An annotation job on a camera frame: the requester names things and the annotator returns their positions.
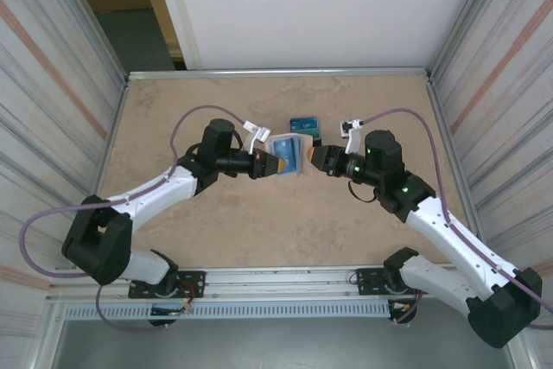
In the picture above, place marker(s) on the wide aluminium mounting rail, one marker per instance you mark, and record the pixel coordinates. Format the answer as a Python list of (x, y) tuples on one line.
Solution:
[(276, 284)]

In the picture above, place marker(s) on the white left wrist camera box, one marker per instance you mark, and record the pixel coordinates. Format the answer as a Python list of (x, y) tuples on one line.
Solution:
[(259, 132)]

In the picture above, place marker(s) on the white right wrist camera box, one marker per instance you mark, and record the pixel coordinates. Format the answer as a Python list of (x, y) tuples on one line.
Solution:
[(352, 135)]

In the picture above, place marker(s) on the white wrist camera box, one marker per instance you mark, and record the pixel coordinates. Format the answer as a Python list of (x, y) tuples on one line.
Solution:
[(259, 132), (352, 135)]

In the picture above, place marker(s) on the translucent corrugated enclosure panel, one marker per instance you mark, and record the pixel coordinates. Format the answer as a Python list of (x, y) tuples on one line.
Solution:
[(510, 84), (43, 84)]

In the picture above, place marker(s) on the blue plastic card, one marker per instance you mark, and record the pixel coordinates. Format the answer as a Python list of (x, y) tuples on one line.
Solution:
[(304, 126)]

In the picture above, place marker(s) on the aluminium table edge rail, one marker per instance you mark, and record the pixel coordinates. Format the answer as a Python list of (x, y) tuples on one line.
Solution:
[(435, 101), (276, 73), (113, 127)]

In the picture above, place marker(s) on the tan wooden door edge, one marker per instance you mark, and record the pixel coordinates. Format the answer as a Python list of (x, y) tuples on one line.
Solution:
[(165, 19)]

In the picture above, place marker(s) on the small green circuit board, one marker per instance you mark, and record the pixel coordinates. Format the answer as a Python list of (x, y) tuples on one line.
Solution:
[(170, 311)]

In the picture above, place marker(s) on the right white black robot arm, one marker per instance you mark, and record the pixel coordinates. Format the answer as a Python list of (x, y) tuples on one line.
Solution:
[(497, 317)]

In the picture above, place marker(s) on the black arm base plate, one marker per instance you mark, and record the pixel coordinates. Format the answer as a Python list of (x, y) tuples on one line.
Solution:
[(194, 284), (367, 282)]

